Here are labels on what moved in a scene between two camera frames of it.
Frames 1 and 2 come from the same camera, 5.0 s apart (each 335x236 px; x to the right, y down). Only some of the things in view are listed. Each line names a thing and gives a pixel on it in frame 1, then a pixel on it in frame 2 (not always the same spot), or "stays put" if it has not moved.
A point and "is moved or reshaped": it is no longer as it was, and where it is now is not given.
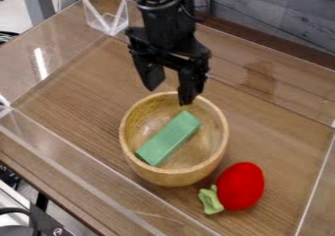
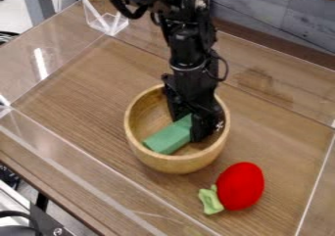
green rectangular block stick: x=179 y=127 is moved or reshaped
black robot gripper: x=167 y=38 to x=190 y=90
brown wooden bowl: x=195 y=160 is moved or reshaped
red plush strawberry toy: x=238 y=190 stays put
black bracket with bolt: x=43 y=224 stays put
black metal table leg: x=42 y=202 stays put
